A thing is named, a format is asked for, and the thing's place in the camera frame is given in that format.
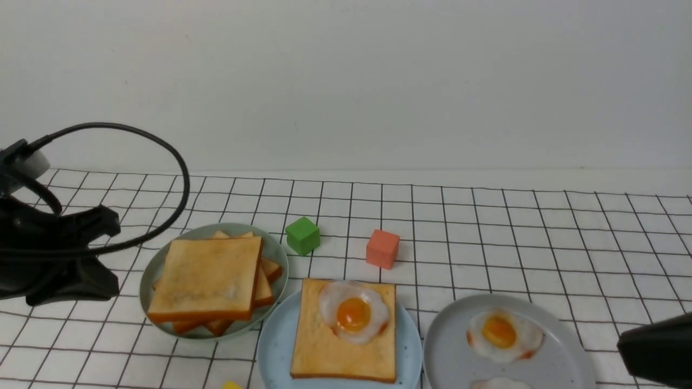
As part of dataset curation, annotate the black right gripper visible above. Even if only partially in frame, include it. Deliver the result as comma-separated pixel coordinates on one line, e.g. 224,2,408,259
616,313,691,388

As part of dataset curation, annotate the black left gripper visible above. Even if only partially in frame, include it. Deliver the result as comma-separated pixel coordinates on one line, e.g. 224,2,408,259
1,196,121,307

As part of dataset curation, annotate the grey plate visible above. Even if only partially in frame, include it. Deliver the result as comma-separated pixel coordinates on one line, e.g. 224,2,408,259
423,294,596,388

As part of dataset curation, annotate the white checkered tablecloth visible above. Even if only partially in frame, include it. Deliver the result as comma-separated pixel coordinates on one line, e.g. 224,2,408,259
2,175,690,388

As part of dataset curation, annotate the yellow block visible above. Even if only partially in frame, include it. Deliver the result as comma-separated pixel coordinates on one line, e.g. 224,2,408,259
222,381,243,389

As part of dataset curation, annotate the light blue plate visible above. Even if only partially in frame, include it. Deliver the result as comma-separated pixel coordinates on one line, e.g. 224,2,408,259
255,291,423,388

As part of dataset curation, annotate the green cube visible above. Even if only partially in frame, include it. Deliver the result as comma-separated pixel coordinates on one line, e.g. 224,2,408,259
285,216,321,256

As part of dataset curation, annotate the orange-red cube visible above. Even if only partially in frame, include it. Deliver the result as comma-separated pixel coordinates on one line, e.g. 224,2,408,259
365,230,400,270

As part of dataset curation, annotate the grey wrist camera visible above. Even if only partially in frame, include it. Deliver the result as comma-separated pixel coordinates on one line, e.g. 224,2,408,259
1,139,50,195

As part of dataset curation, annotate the black cable loop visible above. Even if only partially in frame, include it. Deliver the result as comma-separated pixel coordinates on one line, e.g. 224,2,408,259
0,123,191,259

